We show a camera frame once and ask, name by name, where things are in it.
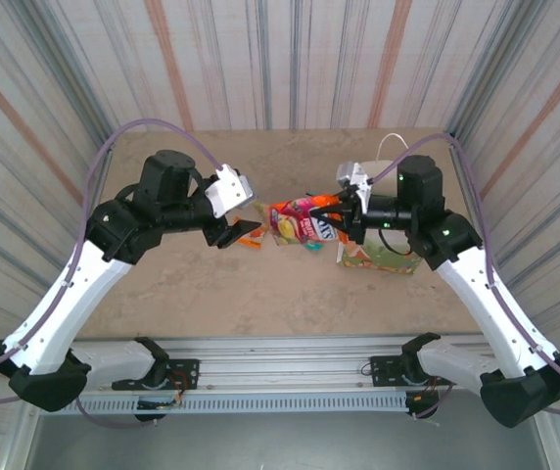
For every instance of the small orange snack packet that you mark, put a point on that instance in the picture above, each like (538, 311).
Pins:
(253, 243)

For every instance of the teal Fox's candy bag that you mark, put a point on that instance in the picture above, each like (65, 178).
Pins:
(314, 249)

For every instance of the red Fox's candy bag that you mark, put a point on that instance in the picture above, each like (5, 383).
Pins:
(290, 222)

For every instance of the white printed paper bag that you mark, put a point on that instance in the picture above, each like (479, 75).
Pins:
(383, 259)

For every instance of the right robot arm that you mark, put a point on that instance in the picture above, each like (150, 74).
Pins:
(495, 313)

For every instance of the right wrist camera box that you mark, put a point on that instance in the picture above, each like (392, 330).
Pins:
(353, 178)

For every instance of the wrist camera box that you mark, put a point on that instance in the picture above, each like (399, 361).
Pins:
(353, 178)
(231, 193)

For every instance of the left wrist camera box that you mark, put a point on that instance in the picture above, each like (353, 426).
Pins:
(231, 193)

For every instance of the aluminium rail frame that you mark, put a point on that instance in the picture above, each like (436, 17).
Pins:
(280, 362)

